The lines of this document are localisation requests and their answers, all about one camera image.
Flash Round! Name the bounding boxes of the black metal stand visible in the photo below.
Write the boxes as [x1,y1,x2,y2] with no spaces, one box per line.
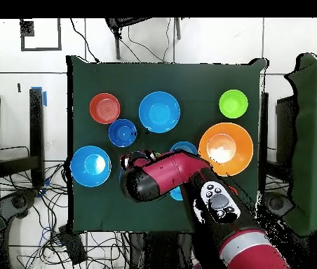
[104,18,182,60]

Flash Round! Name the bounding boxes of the tangle of cables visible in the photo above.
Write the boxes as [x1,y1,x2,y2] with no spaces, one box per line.
[0,145,131,269]

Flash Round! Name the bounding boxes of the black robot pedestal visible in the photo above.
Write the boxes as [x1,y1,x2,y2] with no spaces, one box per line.
[127,231,196,269]

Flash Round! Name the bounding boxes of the medium blue ribbed bowl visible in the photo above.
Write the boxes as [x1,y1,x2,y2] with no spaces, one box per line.
[169,140,199,156]

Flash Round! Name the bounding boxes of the dark green table cloth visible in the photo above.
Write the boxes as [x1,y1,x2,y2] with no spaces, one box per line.
[65,55,269,233]

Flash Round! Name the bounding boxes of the dark grey rounded base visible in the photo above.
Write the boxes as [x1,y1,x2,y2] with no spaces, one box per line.
[262,191,295,221]
[0,188,39,225]

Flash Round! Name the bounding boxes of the dark blue bowl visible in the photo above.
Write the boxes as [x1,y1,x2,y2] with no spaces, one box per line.
[108,118,138,149]

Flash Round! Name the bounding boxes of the light blue cup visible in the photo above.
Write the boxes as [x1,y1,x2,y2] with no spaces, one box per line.
[170,186,184,202]

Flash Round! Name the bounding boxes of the large light blue bowl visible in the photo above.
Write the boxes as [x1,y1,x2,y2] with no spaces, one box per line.
[137,90,181,134]
[69,145,112,188]

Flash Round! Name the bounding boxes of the black metal frame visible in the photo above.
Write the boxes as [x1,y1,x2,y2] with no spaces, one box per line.
[0,87,47,188]
[259,92,297,194]

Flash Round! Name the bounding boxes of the black power strip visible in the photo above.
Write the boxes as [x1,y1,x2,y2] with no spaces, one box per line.
[58,225,88,265]

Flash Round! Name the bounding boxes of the orange-red ribbed bowl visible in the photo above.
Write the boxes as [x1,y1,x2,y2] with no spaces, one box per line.
[88,92,121,125]

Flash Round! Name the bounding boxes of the green bowl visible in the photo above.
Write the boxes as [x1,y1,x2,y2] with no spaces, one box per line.
[218,89,249,119]

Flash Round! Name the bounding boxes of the large yellow-orange bowl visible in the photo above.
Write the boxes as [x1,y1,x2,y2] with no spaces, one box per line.
[198,122,255,177]

